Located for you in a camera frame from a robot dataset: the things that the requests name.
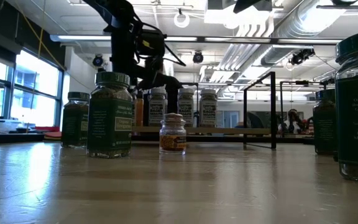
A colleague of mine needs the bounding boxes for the black ceiling spotlight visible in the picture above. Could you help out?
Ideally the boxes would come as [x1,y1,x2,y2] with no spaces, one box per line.
[91,54,104,67]
[192,51,204,65]

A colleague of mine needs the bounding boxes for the black ceiling bar fixture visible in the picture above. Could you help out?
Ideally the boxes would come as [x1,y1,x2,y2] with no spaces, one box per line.
[316,0,358,17]

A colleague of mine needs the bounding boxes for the black lid orange spice jar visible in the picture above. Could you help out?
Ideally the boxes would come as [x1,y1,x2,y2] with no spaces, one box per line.
[136,90,145,127]

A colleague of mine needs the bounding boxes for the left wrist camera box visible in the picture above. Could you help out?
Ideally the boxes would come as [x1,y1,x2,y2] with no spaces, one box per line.
[136,29,167,58]

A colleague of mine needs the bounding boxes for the large window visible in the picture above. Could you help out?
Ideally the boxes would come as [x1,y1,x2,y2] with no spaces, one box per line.
[0,49,65,128]

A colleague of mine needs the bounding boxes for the black background rig frame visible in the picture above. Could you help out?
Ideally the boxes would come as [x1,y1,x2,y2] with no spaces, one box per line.
[279,79,336,135]

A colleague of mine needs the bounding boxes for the wooden shelf black metal legs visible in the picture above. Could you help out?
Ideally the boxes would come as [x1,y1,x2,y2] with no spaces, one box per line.
[131,71,278,150]

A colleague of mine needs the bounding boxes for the white coiled cable loop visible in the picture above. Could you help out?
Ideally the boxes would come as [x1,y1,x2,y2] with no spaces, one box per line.
[173,7,191,29]

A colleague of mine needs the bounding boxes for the person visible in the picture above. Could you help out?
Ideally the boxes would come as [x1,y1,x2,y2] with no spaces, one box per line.
[277,108,314,135]

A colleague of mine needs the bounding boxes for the yellow hanging cable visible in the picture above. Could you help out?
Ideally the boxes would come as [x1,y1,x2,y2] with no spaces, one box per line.
[17,7,67,71]

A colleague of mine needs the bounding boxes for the small cork stopper spice jar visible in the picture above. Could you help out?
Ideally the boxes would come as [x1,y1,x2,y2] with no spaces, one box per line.
[159,112,187,156]

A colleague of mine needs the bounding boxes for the red orange flat mat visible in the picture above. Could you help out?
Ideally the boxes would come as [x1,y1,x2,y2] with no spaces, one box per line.
[44,131,62,140]

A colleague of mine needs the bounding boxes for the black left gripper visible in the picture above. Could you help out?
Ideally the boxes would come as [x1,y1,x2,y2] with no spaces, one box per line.
[137,57,183,127]

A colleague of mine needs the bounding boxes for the black ceiling camera cluster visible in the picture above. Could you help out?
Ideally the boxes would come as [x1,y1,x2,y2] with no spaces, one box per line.
[289,48,316,66]

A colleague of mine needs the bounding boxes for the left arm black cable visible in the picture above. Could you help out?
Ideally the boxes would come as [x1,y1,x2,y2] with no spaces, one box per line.
[134,18,187,67]

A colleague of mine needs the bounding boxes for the black overhead beam with lights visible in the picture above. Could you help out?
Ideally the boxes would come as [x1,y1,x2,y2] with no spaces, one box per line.
[50,34,343,45]

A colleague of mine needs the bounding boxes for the silver ceiling ventilation duct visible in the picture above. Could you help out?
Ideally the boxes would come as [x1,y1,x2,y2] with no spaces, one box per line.
[261,0,347,66]

